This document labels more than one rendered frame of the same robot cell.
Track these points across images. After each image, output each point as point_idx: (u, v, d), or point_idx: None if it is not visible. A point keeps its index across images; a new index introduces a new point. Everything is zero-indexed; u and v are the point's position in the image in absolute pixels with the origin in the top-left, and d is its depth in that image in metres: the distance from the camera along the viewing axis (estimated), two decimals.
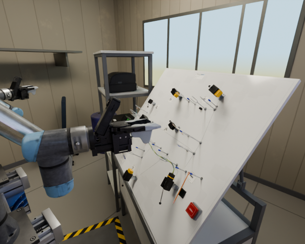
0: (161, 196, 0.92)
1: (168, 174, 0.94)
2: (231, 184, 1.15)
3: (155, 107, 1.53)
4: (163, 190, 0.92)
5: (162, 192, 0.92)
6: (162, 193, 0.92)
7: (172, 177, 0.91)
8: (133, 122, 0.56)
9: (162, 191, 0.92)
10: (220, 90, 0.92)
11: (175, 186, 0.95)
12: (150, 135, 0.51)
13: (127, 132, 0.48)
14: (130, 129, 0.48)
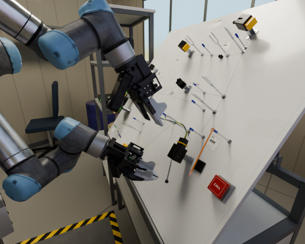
0: (169, 171, 0.64)
1: (178, 139, 0.65)
2: None
3: (158, 74, 1.24)
4: (171, 161, 0.63)
5: (169, 166, 0.63)
6: (170, 167, 0.63)
7: (184, 143, 0.63)
8: (146, 108, 0.51)
9: (170, 163, 0.63)
10: (253, 17, 0.64)
11: (189, 158, 0.66)
12: None
13: None
14: None
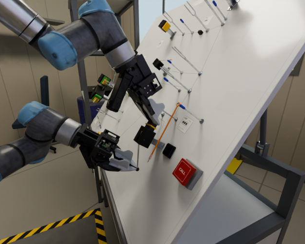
0: (137, 157, 0.56)
1: (147, 121, 0.57)
2: (245, 151, 0.78)
3: None
4: (139, 146, 0.55)
5: (137, 151, 0.55)
6: (138, 153, 0.55)
7: (152, 125, 0.54)
8: (144, 108, 0.52)
9: (138, 148, 0.55)
10: None
11: (160, 143, 0.58)
12: None
13: None
14: None
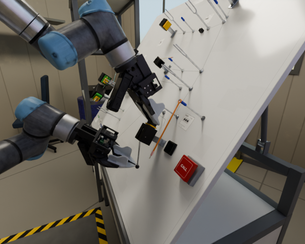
0: (138, 154, 0.56)
1: (147, 120, 0.57)
2: (246, 149, 0.78)
3: None
4: (140, 144, 0.55)
5: (138, 148, 0.55)
6: (139, 150, 0.55)
7: (152, 124, 0.54)
8: (144, 108, 0.52)
9: (139, 146, 0.55)
10: None
11: (161, 140, 0.58)
12: None
13: None
14: None
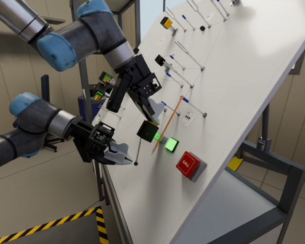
0: (138, 151, 0.56)
1: (149, 118, 0.57)
2: (247, 147, 0.78)
3: None
4: (141, 141, 0.55)
5: (139, 145, 0.55)
6: (139, 147, 0.55)
7: None
8: (144, 108, 0.52)
9: (139, 143, 0.55)
10: None
11: (162, 137, 0.58)
12: None
13: None
14: None
